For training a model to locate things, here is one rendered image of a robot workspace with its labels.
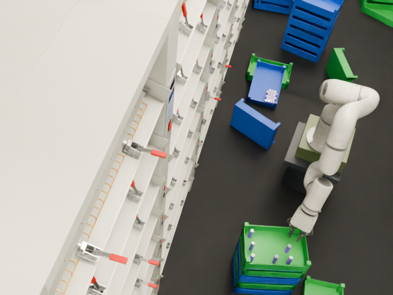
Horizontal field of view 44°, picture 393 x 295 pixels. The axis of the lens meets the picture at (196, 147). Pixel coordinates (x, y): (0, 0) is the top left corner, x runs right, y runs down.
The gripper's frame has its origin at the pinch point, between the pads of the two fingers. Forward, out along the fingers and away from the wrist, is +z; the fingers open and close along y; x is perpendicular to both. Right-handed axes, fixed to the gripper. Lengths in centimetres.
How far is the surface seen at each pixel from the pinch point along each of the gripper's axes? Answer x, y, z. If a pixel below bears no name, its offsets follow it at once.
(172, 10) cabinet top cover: 99, 46, -101
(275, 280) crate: 1.8, -1.9, 27.2
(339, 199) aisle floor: -77, -13, 13
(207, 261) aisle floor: -6, 33, 46
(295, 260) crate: -0.4, -5.7, 12.8
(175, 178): 31, 55, -16
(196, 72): 28, 62, -62
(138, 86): 119, 39, -91
